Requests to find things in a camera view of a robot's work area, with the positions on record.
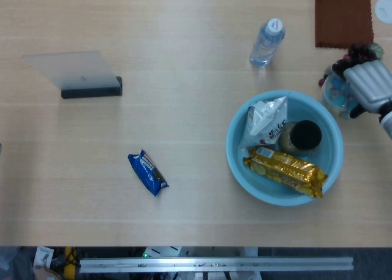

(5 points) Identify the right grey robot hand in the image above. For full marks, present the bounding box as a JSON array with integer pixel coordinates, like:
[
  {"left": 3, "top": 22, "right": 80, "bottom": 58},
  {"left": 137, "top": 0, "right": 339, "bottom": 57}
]
[{"left": 332, "top": 60, "right": 392, "bottom": 119}]

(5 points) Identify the clear tub of binder clips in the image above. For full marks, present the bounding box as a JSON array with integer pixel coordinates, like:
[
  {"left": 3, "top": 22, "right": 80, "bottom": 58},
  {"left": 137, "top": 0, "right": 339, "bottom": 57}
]
[{"left": 320, "top": 64, "right": 361, "bottom": 121}]

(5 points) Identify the glass jar with black lid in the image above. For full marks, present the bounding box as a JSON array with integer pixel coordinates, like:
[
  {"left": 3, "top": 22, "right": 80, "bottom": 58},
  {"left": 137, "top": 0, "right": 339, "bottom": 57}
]
[{"left": 277, "top": 119, "right": 323, "bottom": 157}]

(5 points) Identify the white peanut snack bag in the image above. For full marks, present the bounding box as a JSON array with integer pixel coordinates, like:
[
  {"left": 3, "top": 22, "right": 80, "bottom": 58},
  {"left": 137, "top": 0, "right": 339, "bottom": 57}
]
[{"left": 238, "top": 95, "right": 289, "bottom": 149}]

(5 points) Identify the white robot base unit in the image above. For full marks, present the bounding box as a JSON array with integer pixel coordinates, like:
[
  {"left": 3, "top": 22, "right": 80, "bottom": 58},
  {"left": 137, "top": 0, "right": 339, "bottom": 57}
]
[{"left": 143, "top": 246, "right": 183, "bottom": 258}]

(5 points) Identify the purple grape bunch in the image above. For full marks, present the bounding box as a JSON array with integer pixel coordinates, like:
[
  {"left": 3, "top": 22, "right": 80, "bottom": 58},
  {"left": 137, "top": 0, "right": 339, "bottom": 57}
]
[{"left": 318, "top": 42, "right": 385, "bottom": 88}]

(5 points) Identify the brown cloth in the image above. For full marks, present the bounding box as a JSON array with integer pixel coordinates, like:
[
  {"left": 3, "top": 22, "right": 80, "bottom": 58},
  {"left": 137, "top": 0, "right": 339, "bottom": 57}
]
[{"left": 314, "top": 0, "right": 375, "bottom": 49}]

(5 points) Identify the white round disc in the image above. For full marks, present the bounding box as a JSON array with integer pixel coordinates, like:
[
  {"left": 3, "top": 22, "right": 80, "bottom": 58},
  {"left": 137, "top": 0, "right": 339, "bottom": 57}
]
[{"left": 374, "top": 0, "right": 392, "bottom": 25}]

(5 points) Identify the clear water bottle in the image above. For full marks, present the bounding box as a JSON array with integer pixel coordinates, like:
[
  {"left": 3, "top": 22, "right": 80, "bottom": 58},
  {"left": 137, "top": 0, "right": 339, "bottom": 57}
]
[{"left": 249, "top": 18, "right": 286, "bottom": 67}]

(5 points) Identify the acrylic sign holder black base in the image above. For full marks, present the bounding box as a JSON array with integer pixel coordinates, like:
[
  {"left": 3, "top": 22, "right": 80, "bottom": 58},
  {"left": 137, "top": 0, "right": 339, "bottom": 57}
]
[{"left": 23, "top": 50, "right": 124, "bottom": 99}]

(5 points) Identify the white paper tag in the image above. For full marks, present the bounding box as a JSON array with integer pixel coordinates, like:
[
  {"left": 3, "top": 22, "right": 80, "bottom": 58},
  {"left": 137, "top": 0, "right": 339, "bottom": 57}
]
[{"left": 32, "top": 246, "right": 55, "bottom": 270}]

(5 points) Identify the gold biscuit packet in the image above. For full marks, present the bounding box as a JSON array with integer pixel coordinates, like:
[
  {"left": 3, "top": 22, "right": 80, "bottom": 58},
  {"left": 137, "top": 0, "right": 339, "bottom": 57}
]
[{"left": 243, "top": 146, "right": 329, "bottom": 199}]

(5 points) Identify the blue cookie packet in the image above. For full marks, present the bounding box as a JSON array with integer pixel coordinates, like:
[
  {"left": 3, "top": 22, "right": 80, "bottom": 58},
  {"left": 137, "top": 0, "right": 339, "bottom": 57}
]
[{"left": 127, "top": 149, "right": 170, "bottom": 197}]

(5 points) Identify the light blue plastic basin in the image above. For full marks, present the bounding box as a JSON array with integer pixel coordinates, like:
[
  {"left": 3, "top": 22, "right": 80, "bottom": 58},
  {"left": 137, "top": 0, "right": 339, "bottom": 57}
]
[{"left": 225, "top": 89, "right": 345, "bottom": 207}]

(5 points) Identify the yellow black strap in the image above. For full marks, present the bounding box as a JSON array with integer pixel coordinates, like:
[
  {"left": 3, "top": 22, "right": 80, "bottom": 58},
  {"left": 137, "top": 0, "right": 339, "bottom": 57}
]
[{"left": 62, "top": 246, "right": 77, "bottom": 280}]

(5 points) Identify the aluminium rail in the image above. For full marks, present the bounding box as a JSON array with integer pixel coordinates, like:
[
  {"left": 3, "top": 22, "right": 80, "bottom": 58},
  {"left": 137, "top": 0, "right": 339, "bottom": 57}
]
[{"left": 78, "top": 256, "right": 355, "bottom": 274}]

